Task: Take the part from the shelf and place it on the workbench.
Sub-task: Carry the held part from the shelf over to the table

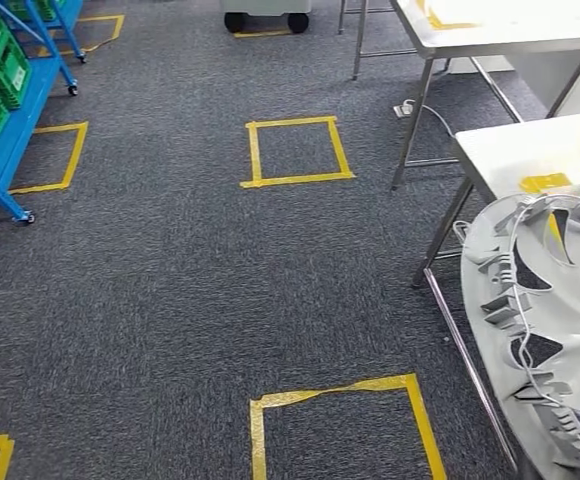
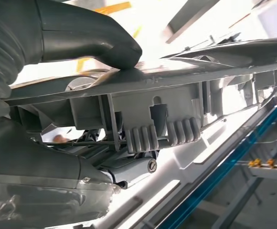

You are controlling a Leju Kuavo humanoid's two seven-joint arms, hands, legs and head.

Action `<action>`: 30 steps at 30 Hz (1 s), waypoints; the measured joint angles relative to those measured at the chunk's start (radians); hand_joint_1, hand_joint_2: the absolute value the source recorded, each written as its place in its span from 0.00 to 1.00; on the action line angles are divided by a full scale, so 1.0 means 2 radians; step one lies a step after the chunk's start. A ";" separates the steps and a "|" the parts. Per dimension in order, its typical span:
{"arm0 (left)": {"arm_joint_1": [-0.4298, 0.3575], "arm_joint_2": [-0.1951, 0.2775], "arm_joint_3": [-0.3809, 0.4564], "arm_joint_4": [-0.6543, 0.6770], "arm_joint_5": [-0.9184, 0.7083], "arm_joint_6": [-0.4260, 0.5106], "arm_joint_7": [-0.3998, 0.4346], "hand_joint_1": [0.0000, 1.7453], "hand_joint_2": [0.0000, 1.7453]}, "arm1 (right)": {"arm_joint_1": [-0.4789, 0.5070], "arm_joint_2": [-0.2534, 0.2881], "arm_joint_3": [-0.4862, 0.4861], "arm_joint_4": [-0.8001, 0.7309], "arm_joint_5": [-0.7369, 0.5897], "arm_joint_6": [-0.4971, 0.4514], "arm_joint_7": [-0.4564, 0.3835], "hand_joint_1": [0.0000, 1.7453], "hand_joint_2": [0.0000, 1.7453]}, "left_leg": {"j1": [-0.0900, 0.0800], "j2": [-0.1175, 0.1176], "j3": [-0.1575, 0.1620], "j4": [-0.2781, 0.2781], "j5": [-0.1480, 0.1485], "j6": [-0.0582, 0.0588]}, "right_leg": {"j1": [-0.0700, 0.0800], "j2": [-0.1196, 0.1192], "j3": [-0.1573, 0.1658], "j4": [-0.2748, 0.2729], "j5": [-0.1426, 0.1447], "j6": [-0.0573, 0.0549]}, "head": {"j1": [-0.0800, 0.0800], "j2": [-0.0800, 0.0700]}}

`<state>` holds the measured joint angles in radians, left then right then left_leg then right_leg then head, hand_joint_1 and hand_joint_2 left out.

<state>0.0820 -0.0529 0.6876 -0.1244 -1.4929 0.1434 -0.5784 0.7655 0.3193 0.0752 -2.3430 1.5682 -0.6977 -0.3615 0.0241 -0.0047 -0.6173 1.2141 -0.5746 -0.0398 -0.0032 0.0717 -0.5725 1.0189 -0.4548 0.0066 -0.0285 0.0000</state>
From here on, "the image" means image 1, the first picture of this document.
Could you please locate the white steel-legged workbench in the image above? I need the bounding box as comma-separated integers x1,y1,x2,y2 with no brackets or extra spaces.
411,109,580,480
389,0,580,193

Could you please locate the blue metal shelf rack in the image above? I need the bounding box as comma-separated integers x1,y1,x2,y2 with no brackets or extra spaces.
7,0,88,66
0,0,80,227

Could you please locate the yellow tape strip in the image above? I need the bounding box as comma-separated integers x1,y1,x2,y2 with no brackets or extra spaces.
519,165,580,195
415,0,479,32

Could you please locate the white panel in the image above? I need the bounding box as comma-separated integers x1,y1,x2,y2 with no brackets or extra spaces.
447,49,580,119

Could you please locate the twisted yellow floor tape square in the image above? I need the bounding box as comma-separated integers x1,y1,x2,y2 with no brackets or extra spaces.
248,372,448,480

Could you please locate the grey power cable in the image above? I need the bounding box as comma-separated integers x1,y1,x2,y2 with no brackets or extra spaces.
409,102,458,140

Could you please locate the steel table frame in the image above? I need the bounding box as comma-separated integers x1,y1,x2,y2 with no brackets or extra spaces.
337,0,418,82

